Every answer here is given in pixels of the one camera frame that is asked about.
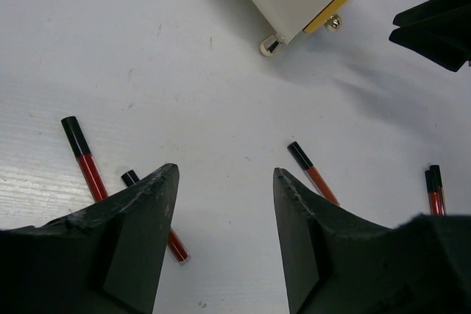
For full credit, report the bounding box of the red lip gloss right pair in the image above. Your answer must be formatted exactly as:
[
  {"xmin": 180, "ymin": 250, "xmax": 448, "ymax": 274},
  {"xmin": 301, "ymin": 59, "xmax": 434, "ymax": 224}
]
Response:
[{"xmin": 425, "ymin": 170, "xmax": 442, "ymax": 215}]

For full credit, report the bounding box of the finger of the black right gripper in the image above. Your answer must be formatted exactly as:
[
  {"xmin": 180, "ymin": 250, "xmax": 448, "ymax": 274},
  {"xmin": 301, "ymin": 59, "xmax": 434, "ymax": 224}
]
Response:
[
  {"xmin": 392, "ymin": 0, "xmax": 470, "ymax": 49},
  {"xmin": 389, "ymin": 28, "xmax": 470, "ymax": 72}
]

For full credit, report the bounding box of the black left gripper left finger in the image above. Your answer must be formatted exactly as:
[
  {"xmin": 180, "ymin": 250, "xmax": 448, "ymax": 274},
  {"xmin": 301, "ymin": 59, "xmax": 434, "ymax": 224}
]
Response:
[{"xmin": 1, "ymin": 163, "xmax": 180, "ymax": 313}]

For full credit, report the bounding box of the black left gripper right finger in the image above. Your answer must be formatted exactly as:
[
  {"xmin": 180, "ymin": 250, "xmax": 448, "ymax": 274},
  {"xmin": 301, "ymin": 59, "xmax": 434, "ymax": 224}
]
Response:
[{"xmin": 273, "ymin": 168, "xmax": 470, "ymax": 313}]

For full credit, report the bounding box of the red lip gloss centre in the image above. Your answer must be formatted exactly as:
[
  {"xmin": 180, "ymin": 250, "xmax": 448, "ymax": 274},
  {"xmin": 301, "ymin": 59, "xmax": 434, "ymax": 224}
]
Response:
[{"xmin": 287, "ymin": 141, "xmax": 340, "ymax": 206}]

